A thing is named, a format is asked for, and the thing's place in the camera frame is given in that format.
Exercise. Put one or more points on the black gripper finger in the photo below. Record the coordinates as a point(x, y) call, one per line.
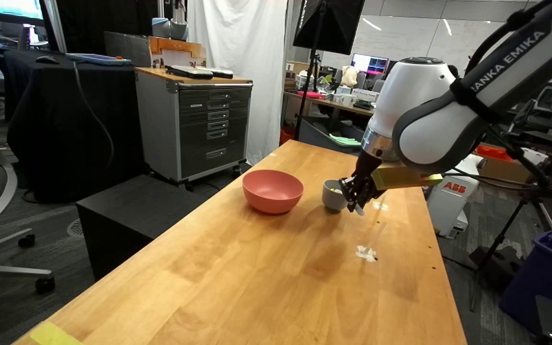
point(360, 197)
point(346, 191)

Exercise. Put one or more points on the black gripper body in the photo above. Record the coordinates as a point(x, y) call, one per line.
point(366, 168)

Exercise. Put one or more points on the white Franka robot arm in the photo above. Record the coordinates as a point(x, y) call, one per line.
point(479, 82)

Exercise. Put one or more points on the pink bowl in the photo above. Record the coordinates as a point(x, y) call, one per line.
point(272, 193)

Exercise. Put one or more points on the white tape strip crumpled end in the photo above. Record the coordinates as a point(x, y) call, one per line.
point(381, 205)
point(366, 253)

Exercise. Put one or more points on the wooden office desk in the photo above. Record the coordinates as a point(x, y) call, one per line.
point(345, 107)

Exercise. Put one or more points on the white ABB machine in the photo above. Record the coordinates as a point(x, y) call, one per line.
point(454, 197)

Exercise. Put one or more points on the cardboard box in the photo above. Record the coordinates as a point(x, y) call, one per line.
point(506, 166)

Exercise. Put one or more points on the black softbox light on stand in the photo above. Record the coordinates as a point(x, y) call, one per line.
point(329, 21)

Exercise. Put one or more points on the white curtain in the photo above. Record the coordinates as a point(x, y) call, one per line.
point(243, 63)

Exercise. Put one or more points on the grey drawer cabinet wooden top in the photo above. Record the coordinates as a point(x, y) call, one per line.
point(191, 120)

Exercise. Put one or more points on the blue bin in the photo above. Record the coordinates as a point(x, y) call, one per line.
point(544, 274)

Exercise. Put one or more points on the black low box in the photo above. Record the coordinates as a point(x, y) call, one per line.
point(128, 216)

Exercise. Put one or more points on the black cloth covered table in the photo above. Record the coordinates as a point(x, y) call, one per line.
point(65, 126)

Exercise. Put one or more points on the black backdrop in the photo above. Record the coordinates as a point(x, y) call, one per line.
point(103, 25)

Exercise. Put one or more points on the yellow tape patch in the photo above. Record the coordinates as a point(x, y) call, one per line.
point(51, 335)

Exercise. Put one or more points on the large lit display screen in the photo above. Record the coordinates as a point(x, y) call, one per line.
point(7, 7)

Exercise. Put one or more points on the yellow green wrist camera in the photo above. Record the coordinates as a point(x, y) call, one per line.
point(406, 174)

